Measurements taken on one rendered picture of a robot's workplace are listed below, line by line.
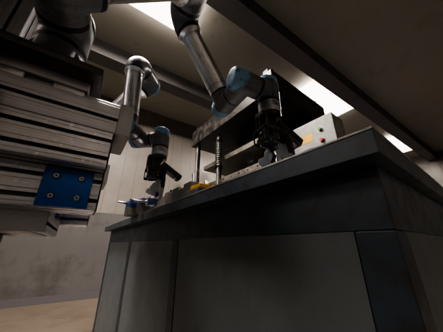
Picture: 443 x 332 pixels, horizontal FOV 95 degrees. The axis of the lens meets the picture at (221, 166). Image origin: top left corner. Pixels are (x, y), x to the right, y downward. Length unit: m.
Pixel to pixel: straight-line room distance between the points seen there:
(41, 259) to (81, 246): 0.41
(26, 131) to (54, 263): 3.06
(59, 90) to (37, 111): 0.07
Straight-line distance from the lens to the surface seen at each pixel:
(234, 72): 0.70
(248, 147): 1.90
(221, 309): 0.60
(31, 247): 3.56
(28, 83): 0.61
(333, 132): 1.48
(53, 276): 3.55
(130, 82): 1.11
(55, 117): 0.57
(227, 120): 2.07
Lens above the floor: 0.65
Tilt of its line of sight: 21 degrees up
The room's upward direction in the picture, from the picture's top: straight up
